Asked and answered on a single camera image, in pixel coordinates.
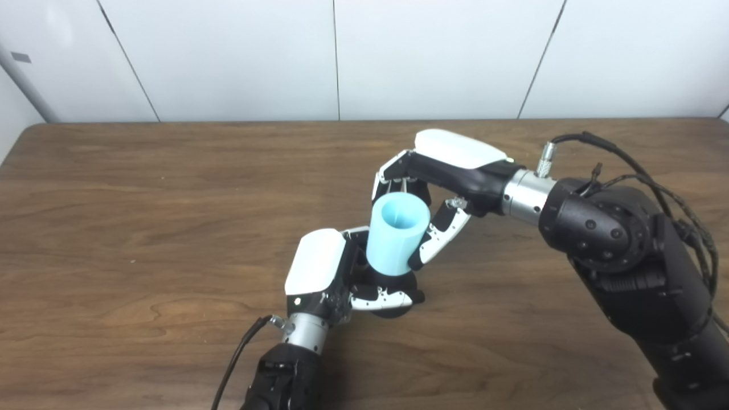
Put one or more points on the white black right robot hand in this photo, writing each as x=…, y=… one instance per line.
x=461, y=165

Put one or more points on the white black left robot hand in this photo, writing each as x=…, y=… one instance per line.
x=316, y=262

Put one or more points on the black flared nozzle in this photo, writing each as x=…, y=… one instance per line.
x=393, y=290

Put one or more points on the light blue cylinder cup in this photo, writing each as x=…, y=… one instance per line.
x=396, y=242

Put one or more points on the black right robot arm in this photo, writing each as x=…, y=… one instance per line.
x=632, y=256

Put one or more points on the grey wall corner strip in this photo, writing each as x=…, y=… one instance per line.
x=25, y=85

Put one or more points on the small grey wall label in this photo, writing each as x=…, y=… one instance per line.
x=20, y=57

